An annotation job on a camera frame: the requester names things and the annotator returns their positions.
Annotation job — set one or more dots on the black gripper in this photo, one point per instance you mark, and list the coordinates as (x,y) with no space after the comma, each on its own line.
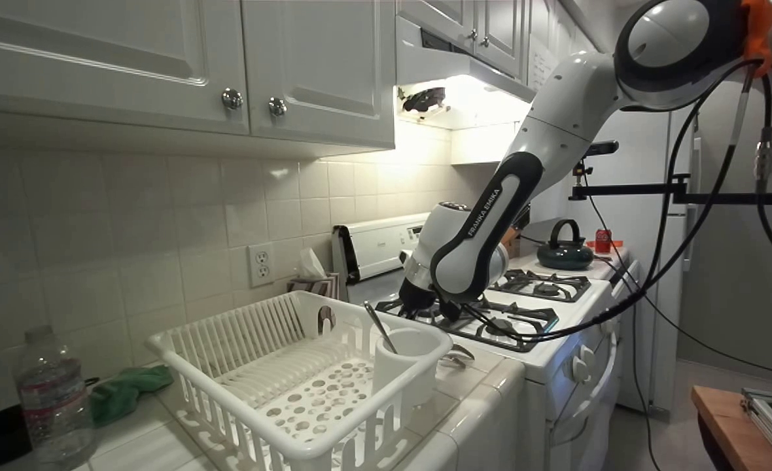
(419,305)

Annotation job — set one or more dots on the silver fork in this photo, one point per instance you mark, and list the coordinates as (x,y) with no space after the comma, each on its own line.
(465,356)
(380,326)

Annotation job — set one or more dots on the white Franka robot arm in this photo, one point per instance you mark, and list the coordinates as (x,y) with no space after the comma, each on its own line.
(569,114)

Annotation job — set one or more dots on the white utensil cup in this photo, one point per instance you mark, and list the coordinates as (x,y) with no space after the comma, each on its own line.
(407,369)

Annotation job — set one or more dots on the white gas stove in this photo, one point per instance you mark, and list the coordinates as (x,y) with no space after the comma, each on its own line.
(363,249)

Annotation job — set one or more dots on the black gas burner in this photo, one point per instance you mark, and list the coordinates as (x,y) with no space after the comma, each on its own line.
(497,330)

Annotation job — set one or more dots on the striped tissue box cover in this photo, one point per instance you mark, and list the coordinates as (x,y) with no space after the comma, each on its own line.
(323,287)

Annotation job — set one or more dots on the black stove grate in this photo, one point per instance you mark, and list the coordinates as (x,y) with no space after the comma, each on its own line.
(525,314)
(546,283)

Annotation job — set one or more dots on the wooden knife block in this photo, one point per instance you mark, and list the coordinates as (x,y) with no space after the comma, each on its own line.
(514,240)

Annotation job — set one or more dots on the black kettle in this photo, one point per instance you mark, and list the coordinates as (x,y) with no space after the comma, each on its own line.
(563,254)

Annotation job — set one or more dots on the small red container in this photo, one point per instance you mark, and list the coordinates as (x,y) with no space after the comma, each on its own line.
(606,243)

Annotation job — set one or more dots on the white plastic dish rack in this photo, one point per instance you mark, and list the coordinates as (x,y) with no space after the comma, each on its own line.
(228,368)

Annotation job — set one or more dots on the black range hood fixture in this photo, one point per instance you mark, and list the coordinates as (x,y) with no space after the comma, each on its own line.
(424,98)

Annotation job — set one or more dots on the white refrigerator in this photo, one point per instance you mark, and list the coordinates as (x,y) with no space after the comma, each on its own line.
(643,236)

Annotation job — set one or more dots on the white range hood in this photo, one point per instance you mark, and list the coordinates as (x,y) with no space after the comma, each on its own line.
(428,60)

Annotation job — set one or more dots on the silver cabinet knob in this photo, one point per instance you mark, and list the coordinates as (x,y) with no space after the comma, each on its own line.
(230,98)
(279,105)

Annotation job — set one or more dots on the white upper cabinet door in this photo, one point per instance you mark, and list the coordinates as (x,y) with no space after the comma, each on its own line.
(323,60)
(97,52)

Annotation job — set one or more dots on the white cabinets above hood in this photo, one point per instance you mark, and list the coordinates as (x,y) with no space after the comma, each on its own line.
(497,28)

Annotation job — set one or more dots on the green cloth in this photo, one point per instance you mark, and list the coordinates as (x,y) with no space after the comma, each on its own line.
(126,393)

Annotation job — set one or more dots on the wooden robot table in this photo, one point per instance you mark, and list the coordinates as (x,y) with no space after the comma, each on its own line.
(725,427)

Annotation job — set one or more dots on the clear plastic water bottle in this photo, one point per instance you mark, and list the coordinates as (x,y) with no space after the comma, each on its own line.
(54,400)

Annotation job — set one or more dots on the white wall outlet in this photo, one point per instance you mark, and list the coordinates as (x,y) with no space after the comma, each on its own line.
(263,262)

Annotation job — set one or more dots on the black stereo camera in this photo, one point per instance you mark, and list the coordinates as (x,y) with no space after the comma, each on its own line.
(599,147)

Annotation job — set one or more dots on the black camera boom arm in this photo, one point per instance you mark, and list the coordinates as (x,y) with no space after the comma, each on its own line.
(630,190)

